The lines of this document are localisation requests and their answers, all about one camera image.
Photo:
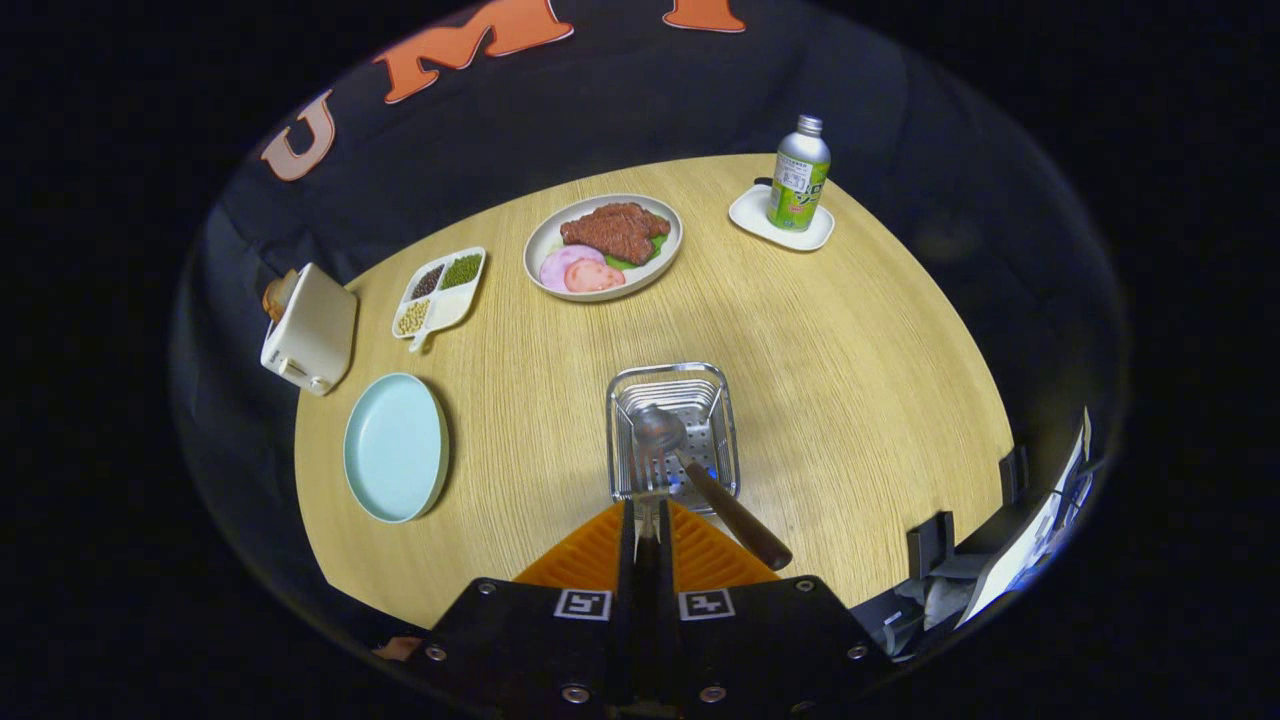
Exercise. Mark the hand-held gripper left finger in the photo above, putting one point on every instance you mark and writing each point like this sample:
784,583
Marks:
627,560

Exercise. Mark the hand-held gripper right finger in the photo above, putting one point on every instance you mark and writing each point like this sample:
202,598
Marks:
666,560

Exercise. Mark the metal fork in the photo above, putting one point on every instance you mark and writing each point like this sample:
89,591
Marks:
648,520

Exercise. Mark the light blue plate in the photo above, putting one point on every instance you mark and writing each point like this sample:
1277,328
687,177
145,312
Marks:
395,450

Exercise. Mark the black table clamp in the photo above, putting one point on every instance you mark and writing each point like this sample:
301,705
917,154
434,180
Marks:
930,545
1014,475

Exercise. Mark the reddish pink ham slice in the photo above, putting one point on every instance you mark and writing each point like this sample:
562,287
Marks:
595,278

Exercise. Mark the pale pink ham slice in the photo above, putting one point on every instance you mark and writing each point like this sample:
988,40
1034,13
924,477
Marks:
555,265

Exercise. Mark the white divided dish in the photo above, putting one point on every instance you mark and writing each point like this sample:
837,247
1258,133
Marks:
450,305

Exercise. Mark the green lettuce leaf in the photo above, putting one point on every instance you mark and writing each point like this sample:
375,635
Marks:
655,248

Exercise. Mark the pile of yellow beans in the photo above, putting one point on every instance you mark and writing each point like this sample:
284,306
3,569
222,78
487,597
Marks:
414,316

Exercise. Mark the white round plate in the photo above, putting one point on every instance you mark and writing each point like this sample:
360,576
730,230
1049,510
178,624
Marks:
540,245

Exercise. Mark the brown meat slices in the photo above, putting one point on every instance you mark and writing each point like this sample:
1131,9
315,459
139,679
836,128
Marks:
612,230

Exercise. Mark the pile of green beans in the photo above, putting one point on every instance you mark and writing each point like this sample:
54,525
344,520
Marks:
462,271

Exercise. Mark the pile of dark beans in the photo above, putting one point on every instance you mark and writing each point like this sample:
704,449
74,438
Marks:
428,281

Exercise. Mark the white square coaster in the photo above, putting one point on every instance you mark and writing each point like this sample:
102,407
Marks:
750,215

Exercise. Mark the white toaster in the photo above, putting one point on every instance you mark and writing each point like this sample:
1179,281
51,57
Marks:
315,330

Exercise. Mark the silver green drink bottle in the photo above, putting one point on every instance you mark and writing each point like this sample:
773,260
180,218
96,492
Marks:
800,175

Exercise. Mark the toasted bread slice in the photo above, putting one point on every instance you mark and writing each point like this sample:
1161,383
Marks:
278,295

